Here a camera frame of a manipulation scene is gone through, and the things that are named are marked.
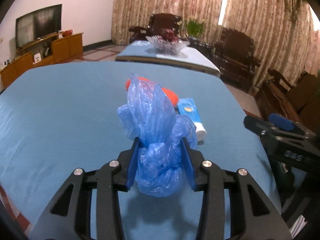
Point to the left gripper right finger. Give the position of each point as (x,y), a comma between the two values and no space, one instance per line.
(252,214)

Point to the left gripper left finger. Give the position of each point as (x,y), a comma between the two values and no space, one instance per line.
(68,214)

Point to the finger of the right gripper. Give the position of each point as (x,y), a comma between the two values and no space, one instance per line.
(283,126)
(261,127)

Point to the blue toothpaste box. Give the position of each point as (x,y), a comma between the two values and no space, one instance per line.
(187,106)

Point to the orange foam fruit net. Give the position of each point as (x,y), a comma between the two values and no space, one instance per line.
(169,93)

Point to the blue plastic bag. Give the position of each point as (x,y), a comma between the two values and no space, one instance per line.
(150,116)

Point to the dark wooden sofa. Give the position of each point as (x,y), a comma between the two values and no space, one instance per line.
(299,103)

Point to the right dark wooden armchair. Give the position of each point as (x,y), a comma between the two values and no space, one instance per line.
(233,54)

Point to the dark wooden armchair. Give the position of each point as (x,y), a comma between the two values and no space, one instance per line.
(157,22)
(233,54)

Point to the dark wooden side table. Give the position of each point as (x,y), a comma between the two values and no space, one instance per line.
(204,48)

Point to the blue tablecloth near table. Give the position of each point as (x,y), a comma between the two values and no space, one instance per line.
(58,118)

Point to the blue cloth coffee table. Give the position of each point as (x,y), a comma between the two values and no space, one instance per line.
(187,58)

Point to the floral beige curtains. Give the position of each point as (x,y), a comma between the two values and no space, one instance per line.
(285,32)

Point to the green potted plant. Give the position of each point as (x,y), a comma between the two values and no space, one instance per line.
(192,27)

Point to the glass fruit bowl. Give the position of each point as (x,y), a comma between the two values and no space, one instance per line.
(165,47)

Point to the red apples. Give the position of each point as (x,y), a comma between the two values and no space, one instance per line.
(168,35)

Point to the left dark wooden armchair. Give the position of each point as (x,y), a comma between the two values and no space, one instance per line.
(157,22)

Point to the wooden TV cabinet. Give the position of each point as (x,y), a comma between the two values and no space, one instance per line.
(51,49)

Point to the red ornament on cabinet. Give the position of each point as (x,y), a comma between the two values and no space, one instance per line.
(67,33)

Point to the flat screen television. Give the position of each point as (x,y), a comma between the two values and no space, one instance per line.
(37,24)

